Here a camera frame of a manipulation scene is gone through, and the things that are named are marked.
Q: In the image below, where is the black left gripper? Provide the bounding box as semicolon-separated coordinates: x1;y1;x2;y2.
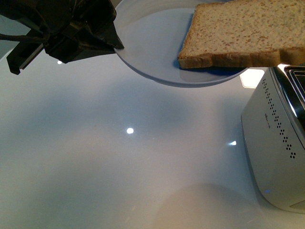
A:
0;0;124;74

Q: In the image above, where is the white and chrome toaster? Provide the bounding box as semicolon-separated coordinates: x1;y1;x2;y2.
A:
241;65;305;213

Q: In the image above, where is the white round plate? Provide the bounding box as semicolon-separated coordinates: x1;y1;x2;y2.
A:
114;0;246;88

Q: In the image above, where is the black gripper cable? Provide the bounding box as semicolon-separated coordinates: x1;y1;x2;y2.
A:
0;14;52;47

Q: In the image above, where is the slice of brown bread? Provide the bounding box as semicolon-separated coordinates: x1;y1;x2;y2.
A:
178;0;305;69

